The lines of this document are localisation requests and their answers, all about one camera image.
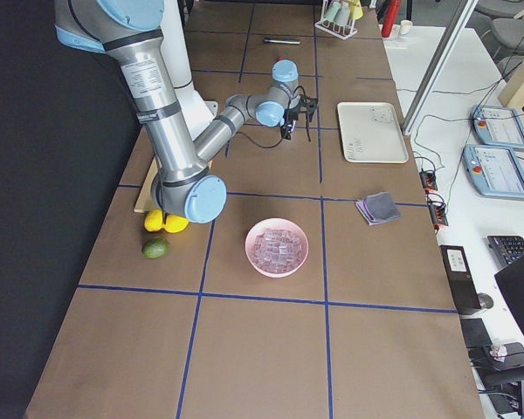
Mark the bamboo cutting board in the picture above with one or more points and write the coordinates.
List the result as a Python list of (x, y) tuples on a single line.
[(145, 203)]

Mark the white wire cup rack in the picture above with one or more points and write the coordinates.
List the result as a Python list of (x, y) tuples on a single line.
[(339, 18)]

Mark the aluminium frame post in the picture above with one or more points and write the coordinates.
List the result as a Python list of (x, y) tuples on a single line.
[(443, 51)]

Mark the far blue teach pendant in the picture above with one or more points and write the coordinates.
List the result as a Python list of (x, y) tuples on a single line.
[(498, 126)]

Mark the blue teach pendant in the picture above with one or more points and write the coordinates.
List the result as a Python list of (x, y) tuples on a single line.
[(494, 171), (498, 126)]

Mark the cream bear tray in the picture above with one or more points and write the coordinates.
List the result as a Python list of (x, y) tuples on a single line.
[(370, 133)]

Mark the near blue teach pendant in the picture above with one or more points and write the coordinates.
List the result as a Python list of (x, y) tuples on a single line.
[(494, 171)]

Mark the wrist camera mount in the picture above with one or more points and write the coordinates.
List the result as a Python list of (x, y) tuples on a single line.
[(305, 106)]

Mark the black box device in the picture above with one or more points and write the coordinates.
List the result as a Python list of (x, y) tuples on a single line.
[(459, 277)]

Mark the yellow lemon near avocado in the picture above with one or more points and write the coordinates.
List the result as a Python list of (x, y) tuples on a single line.
[(154, 220)]

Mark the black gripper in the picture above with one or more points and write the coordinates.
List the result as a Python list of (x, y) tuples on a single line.
[(289, 118)]

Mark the small white paper cup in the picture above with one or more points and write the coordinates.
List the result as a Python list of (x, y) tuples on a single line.
[(405, 27)]

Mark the yellow lemon near board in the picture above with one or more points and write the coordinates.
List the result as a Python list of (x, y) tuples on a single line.
[(174, 224)]

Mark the pink bowl with ice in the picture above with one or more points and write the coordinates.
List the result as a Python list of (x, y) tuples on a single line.
[(276, 247)]

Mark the grey folded cloth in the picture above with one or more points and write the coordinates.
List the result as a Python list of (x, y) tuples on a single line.
[(378, 209)]

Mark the black computer mouse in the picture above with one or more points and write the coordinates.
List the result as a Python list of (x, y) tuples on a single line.
[(485, 301)]

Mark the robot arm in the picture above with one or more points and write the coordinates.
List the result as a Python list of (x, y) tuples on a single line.
[(146, 39)]

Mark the steel muddler black tip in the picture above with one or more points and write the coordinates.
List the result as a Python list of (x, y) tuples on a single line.
[(281, 41)]

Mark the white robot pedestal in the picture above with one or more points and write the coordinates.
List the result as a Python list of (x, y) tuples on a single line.
[(197, 112)]

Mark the black keyboard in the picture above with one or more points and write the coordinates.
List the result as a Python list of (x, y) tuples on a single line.
[(506, 249)]

